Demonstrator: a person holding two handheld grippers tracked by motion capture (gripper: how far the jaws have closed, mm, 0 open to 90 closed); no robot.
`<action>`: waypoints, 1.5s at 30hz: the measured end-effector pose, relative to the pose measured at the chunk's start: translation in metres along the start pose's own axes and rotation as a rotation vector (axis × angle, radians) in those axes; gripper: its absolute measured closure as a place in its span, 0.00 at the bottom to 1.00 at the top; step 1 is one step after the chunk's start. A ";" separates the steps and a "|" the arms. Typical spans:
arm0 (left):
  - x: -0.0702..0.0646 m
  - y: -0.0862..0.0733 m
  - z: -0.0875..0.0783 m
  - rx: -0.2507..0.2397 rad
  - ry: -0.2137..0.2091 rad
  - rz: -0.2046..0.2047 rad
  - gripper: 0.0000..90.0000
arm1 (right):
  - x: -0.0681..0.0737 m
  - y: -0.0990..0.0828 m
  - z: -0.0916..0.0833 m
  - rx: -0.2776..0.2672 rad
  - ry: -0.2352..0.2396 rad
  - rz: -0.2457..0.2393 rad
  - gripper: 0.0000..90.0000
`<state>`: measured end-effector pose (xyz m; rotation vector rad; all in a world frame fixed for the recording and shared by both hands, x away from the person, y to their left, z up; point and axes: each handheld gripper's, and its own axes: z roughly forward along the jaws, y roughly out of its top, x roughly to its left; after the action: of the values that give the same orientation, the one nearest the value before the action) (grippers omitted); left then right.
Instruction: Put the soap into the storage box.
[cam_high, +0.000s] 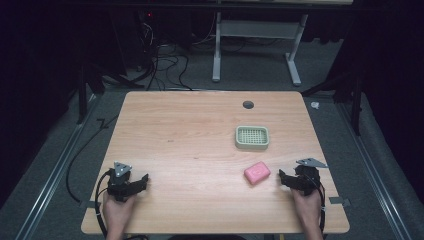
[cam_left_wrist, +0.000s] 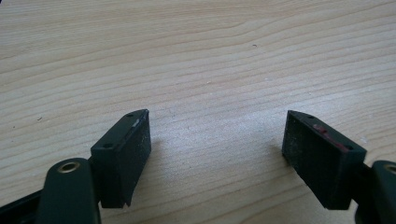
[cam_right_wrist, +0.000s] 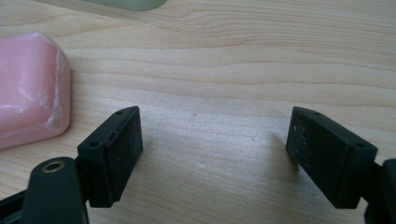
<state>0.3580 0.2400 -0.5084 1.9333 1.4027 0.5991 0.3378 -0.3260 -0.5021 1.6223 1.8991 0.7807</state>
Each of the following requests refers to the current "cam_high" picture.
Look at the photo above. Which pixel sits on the pink soap bar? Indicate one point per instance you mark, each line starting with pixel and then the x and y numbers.
pixel 257 172

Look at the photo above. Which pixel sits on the person's right hand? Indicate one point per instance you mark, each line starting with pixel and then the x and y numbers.
pixel 307 208

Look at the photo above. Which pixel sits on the white desk frame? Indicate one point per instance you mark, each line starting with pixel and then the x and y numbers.
pixel 256 29

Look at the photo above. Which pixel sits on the grey tape strip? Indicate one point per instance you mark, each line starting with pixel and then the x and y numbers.
pixel 88 204
pixel 339 201

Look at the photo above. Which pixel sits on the white crumpled paper scrap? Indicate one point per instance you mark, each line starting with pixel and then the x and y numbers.
pixel 315 105

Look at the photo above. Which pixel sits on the black metal stand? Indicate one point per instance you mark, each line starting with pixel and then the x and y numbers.
pixel 353 93
pixel 87 80

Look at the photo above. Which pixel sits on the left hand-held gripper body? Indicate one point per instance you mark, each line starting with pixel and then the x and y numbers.
pixel 119 181

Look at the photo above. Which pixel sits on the dark round table grommet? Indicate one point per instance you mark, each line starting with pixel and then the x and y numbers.
pixel 248 104

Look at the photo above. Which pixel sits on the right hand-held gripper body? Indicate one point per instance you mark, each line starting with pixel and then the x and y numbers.
pixel 308 175

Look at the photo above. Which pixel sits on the green soap dish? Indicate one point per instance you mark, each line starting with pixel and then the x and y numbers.
pixel 252 137

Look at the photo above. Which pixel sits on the person's left hand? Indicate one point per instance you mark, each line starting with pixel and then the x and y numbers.
pixel 117 213

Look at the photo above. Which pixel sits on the metal floor rail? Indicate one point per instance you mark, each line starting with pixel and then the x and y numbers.
pixel 375 180
pixel 50 180

